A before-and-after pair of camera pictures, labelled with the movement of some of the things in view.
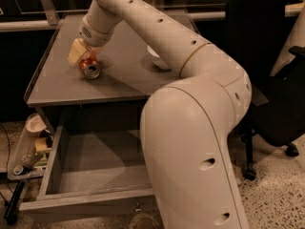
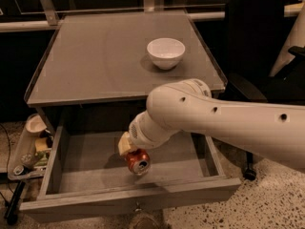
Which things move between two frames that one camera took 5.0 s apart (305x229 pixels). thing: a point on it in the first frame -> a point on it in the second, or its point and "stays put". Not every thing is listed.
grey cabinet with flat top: [129, 73] stays put
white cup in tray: [34, 122] stays put
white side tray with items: [32, 151] stays put
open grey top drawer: [92, 173] stays put
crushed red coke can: [90, 65] -> [138, 160]
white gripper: [92, 35] -> [137, 134]
